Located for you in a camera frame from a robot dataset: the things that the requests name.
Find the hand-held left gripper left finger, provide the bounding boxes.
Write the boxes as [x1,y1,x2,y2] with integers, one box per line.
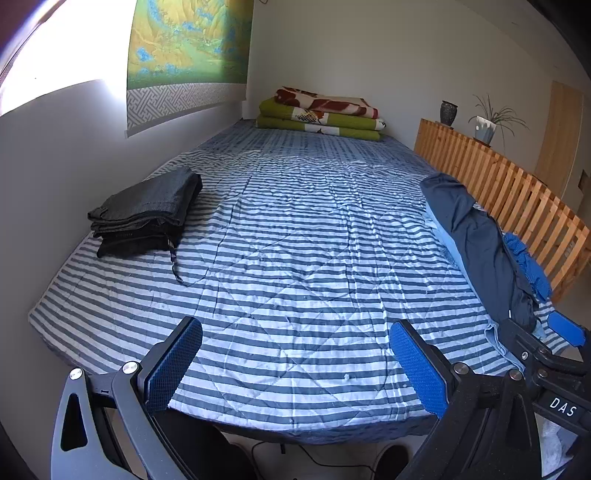
[51,316,204,480]

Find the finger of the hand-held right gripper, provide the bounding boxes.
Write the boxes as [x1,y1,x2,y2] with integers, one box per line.
[549,310,587,346]
[502,318,555,372]

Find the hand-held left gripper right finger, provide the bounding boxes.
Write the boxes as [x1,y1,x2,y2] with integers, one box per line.
[389,319,541,480]

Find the light blue garment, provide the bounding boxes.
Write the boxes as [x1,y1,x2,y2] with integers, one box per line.
[424,203,555,374]

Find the navy pants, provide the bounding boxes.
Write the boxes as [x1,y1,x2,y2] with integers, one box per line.
[419,173,541,330]

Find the white fluffy cloth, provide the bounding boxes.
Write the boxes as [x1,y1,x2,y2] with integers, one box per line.
[538,415,583,480]

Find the bright blue knit garment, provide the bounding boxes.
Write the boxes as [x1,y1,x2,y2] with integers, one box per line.
[502,232,552,301]

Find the person's left leg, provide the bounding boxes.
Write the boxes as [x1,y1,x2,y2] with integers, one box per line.
[159,408,252,480]

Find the person's leg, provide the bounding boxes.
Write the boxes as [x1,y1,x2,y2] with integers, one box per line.
[372,445,411,480]
[159,408,252,480]

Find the person's right leg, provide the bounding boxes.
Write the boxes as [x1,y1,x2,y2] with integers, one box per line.
[372,445,411,480]

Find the wooden slatted partition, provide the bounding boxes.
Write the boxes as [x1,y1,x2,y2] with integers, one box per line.
[414,117,591,303]

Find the blue white striped quilt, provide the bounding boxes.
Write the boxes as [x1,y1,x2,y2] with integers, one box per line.
[28,119,571,432]

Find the stack of folded dark clothes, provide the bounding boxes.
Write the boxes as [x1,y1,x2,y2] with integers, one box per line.
[88,166,204,238]

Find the wooden door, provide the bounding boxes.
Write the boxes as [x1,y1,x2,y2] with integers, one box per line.
[534,79,586,185]

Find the potted plant in pale pot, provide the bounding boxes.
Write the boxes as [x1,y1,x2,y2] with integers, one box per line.
[468,92,529,148]

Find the green patterned folded quilt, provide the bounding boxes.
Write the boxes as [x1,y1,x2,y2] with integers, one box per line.
[255,97,387,143]

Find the red cream folded blanket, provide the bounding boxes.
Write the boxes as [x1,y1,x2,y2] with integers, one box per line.
[276,86,380,120]

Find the black folded drawstring pants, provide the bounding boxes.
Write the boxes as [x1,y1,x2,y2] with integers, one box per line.
[96,222,185,287]

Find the black floor cable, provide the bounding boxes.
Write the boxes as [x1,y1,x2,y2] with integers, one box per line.
[259,440,375,474]

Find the landscape wall scroll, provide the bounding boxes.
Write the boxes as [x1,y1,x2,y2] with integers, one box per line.
[124,0,254,137]

